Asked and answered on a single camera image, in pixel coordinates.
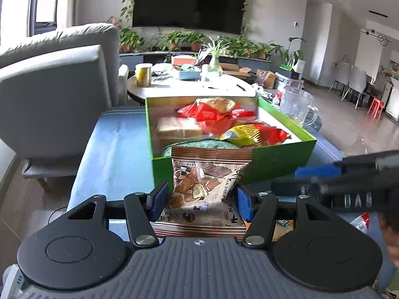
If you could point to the green snack packet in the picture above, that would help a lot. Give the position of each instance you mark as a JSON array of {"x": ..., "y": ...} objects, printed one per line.
[{"x": 202, "y": 144}]

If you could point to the blue checked tablecloth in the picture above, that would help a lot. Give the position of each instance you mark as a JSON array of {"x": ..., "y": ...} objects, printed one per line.
[{"x": 115, "y": 162}]

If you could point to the open cardboard box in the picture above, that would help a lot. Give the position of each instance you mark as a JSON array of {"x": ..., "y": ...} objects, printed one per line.
[{"x": 237, "y": 71}]

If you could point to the clear red-edged cake packet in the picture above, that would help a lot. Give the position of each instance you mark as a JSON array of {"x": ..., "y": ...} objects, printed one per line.
[{"x": 215, "y": 113}]

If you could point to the television console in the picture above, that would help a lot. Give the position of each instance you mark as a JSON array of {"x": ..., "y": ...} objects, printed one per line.
[{"x": 156, "y": 56}]

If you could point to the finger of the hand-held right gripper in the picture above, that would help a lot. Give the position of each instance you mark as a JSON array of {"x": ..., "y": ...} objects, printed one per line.
[
  {"x": 290, "y": 187},
  {"x": 314, "y": 171}
]

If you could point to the yellow and red snack packet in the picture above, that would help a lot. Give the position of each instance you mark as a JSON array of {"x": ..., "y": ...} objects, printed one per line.
[{"x": 249, "y": 134}]

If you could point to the window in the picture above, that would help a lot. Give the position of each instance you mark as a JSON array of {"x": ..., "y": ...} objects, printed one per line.
[{"x": 43, "y": 3}]

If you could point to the spider plant in glass vase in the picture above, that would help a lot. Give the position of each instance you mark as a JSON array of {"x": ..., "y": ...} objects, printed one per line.
[{"x": 215, "y": 57}]

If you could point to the blue tray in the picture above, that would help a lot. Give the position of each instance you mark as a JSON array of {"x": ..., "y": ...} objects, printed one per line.
[{"x": 190, "y": 73}]

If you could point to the clear plastic storage box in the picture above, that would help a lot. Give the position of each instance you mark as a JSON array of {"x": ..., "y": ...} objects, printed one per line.
[{"x": 290, "y": 84}]

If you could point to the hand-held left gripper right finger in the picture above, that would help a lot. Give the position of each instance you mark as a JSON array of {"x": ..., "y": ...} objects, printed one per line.
[{"x": 243, "y": 204}]

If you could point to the yellow can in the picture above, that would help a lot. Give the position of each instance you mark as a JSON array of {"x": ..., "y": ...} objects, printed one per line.
[{"x": 143, "y": 76}]

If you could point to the person's right hand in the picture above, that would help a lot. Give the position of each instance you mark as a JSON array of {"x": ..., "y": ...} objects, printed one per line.
[{"x": 391, "y": 239}]

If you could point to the white and red packet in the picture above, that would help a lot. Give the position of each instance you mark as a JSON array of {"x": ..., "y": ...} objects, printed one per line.
[{"x": 361, "y": 222}]

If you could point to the grey dining chair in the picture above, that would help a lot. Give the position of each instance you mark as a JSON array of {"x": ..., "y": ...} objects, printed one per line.
[
  {"x": 341, "y": 76},
  {"x": 357, "y": 84}
]

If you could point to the orange bag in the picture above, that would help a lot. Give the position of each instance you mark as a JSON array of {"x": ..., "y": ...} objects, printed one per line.
[{"x": 266, "y": 79}]

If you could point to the row of potted plants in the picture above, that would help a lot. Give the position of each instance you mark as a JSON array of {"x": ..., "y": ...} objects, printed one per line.
[{"x": 249, "y": 48}]

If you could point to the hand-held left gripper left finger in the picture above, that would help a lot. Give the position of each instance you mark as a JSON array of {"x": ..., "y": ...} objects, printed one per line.
[{"x": 159, "y": 202}]

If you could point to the clear plastic pitcher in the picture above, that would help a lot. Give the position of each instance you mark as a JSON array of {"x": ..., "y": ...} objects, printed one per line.
[{"x": 296, "y": 106}]

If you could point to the small potted green plant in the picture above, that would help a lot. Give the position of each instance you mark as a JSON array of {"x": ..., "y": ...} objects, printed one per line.
[{"x": 131, "y": 40}]

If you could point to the curtain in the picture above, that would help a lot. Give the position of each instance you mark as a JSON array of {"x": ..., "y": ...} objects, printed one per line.
[{"x": 70, "y": 0}]

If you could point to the black wall television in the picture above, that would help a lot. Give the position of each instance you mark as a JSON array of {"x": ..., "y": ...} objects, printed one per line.
[{"x": 190, "y": 3}]

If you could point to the red decorative plant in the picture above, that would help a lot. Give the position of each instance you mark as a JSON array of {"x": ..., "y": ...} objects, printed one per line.
[{"x": 113, "y": 23}]

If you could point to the tall leafy plant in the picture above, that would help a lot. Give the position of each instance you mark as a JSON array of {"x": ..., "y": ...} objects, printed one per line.
[{"x": 290, "y": 53}]

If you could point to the red stool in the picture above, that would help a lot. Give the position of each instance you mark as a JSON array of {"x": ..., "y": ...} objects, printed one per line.
[{"x": 375, "y": 106}]

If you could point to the white round coffee table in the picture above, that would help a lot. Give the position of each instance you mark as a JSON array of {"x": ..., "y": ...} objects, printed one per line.
[{"x": 187, "y": 88}]

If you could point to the brown printed snack packet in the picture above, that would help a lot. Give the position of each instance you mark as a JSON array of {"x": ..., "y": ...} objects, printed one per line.
[{"x": 199, "y": 187}]

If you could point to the bushy potted green plant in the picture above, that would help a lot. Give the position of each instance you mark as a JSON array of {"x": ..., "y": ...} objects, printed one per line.
[{"x": 184, "y": 39}]

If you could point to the grey armchair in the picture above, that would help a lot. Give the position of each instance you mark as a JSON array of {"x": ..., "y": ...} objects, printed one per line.
[{"x": 56, "y": 99}]

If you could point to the green cardboard box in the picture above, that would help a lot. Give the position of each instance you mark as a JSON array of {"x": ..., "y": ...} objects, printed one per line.
[{"x": 274, "y": 162}]

